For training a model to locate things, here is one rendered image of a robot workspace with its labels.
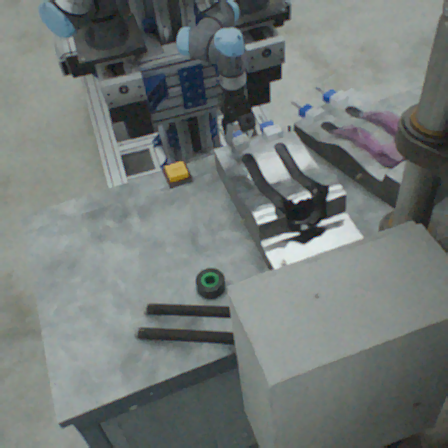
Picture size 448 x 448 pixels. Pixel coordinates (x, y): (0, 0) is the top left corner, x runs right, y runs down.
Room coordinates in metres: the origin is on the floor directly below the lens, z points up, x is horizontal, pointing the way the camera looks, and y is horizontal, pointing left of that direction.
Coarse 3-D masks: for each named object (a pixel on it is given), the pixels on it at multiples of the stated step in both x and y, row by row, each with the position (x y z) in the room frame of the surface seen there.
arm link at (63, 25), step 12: (48, 0) 1.67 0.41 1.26; (60, 0) 1.63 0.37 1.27; (72, 0) 1.62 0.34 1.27; (84, 0) 1.63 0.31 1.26; (48, 12) 1.64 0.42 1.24; (60, 12) 1.63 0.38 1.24; (72, 12) 1.62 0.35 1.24; (84, 12) 1.64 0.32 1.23; (48, 24) 1.66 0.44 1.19; (60, 24) 1.63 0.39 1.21; (72, 24) 1.63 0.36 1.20; (84, 24) 1.68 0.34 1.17; (60, 36) 1.65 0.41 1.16
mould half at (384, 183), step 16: (352, 96) 1.56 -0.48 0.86; (336, 112) 1.49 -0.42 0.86; (400, 112) 1.40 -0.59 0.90; (304, 128) 1.44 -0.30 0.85; (320, 128) 1.43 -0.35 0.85; (368, 128) 1.35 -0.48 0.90; (320, 144) 1.36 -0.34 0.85; (336, 144) 1.31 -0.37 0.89; (352, 144) 1.29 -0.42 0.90; (336, 160) 1.30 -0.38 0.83; (352, 160) 1.25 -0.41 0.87; (368, 160) 1.23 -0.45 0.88; (352, 176) 1.24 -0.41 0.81; (368, 176) 1.19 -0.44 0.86; (384, 176) 1.14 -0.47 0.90; (400, 176) 1.12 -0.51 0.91; (384, 192) 1.14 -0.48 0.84
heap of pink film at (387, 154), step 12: (372, 120) 1.38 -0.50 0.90; (384, 120) 1.35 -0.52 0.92; (396, 120) 1.35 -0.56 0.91; (336, 132) 1.37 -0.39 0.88; (348, 132) 1.34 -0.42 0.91; (360, 132) 1.30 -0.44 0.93; (396, 132) 1.31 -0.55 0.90; (360, 144) 1.28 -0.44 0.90; (372, 144) 1.27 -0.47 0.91; (384, 144) 1.28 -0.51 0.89; (372, 156) 1.24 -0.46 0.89; (384, 156) 1.23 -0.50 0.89; (396, 156) 1.22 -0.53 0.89
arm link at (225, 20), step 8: (200, 0) 1.54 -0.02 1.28; (208, 0) 1.53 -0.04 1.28; (216, 0) 1.53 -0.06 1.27; (224, 0) 1.55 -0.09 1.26; (200, 8) 1.54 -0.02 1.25; (208, 8) 1.53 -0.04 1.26; (216, 8) 1.52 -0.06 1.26; (224, 8) 1.53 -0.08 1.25; (232, 8) 1.55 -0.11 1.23; (208, 16) 1.51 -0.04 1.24; (216, 16) 1.51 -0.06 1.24; (224, 16) 1.52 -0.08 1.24; (232, 16) 1.53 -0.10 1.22; (224, 24) 1.50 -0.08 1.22; (232, 24) 1.53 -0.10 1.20
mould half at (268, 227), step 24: (264, 144) 1.35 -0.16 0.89; (288, 144) 1.34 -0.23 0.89; (216, 168) 1.35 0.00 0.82; (240, 168) 1.27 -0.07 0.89; (264, 168) 1.25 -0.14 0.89; (312, 168) 1.23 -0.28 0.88; (240, 192) 1.17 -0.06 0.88; (288, 192) 1.11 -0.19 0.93; (336, 192) 1.08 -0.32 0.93; (264, 216) 1.03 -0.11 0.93; (336, 216) 1.05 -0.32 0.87; (264, 240) 1.00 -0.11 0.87; (288, 240) 0.99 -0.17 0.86; (312, 240) 0.98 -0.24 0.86; (336, 240) 0.97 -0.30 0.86
